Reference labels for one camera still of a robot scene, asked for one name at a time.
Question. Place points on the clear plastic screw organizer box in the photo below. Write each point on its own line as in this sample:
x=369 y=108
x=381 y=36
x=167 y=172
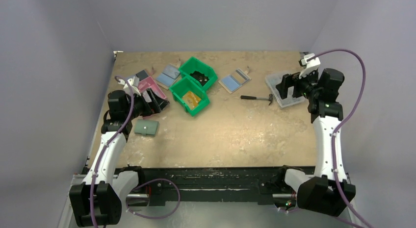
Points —
x=271 y=81

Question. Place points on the black parts in bin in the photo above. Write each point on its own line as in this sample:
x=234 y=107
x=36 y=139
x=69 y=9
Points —
x=200 y=77

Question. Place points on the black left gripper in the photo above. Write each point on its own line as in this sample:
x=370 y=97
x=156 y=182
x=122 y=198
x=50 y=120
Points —
x=148 y=110

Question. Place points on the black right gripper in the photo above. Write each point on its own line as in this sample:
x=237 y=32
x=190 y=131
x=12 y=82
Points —
x=293 y=86

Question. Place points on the beige leather card holder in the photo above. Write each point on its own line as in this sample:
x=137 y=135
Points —
x=235 y=80

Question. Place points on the green closed card holder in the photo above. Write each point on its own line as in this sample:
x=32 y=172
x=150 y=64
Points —
x=146 y=127

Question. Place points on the green bin with black parts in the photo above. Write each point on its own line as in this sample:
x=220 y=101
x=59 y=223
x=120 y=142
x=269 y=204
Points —
x=194 y=64

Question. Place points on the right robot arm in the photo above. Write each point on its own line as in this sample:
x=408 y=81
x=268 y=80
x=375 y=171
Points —
x=328 y=191

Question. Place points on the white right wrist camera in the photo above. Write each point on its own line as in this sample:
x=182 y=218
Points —
x=309 y=64

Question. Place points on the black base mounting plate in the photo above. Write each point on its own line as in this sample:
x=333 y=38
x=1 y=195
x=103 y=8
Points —
x=261 y=185

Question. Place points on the yellow card in bin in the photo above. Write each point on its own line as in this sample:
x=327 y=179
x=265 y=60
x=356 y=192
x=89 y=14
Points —
x=191 y=100

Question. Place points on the green bin with yellow card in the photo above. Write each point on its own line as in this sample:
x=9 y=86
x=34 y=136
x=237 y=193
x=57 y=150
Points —
x=184 y=85

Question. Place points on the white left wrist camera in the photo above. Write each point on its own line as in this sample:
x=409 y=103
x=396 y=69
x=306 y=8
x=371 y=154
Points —
x=131 y=86

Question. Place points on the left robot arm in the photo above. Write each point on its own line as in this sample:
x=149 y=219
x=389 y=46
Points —
x=97 y=200

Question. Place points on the black handled claw hammer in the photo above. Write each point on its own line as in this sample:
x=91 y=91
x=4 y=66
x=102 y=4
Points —
x=269 y=98

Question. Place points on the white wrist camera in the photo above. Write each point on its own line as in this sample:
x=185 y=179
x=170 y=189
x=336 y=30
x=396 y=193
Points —
x=309 y=64
x=131 y=86

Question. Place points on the pink box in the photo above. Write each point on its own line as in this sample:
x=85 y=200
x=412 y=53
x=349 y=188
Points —
x=149 y=82

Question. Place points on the aluminium front frame rail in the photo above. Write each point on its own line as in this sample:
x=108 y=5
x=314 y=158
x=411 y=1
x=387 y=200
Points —
x=234 y=215

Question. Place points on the light blue open card holder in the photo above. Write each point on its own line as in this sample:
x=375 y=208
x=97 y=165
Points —
x=168 y=76

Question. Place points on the blue grey open card holder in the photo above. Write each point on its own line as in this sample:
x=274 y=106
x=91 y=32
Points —
x=141 y=75

